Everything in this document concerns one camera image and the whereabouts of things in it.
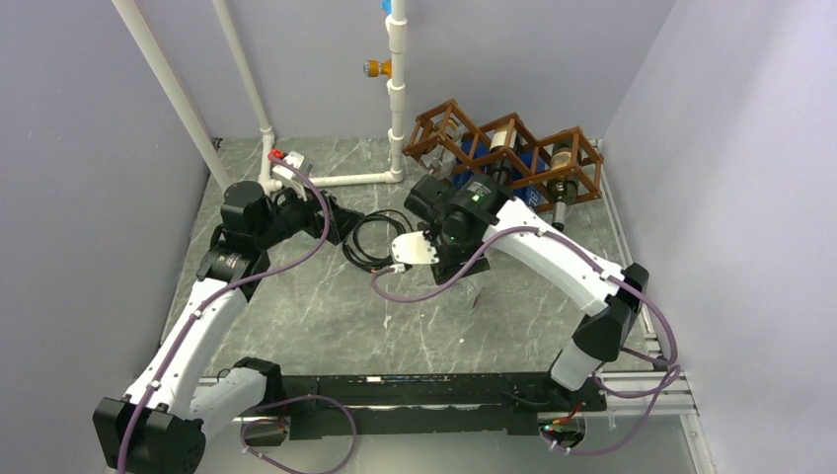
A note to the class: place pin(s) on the clear glass bottle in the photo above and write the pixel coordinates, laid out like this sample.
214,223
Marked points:
303,165
462,297

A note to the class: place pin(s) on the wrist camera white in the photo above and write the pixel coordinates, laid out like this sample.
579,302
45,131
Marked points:
412,249
283,170

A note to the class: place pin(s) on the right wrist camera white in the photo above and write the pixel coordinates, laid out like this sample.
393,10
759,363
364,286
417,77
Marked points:
412,249

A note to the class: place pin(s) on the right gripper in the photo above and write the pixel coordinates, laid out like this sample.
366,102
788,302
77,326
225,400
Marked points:
447,264

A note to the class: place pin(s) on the orange valve fitting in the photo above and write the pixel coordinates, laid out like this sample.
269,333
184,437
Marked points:
375,68

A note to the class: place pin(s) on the white PVC pipe frame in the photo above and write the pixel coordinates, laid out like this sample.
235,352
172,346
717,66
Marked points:
396,24

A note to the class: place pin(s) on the aluminium rail frame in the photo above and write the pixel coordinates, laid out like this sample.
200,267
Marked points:
626,393

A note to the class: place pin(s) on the brown wooden wine rack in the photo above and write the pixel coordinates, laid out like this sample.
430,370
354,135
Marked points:
445,139

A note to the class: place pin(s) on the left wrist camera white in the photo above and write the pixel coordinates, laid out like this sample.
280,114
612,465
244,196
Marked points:
283,170

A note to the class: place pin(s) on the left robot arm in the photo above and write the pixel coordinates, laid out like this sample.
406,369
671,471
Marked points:
163,421

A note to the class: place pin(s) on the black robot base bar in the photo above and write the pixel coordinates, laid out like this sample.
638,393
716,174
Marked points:
515,403

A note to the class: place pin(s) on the brown gold-capped wine bottle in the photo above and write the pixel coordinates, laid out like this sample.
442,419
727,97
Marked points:
504,137

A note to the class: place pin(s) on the dark green wine bottle right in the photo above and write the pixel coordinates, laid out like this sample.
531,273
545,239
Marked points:
564,189

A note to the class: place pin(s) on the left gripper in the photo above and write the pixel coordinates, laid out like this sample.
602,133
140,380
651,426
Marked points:
310,205

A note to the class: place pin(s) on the dark bottle black cap left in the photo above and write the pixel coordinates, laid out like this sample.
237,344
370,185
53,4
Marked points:
441,160

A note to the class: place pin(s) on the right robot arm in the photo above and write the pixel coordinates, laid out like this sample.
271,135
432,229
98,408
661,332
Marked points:
607,293

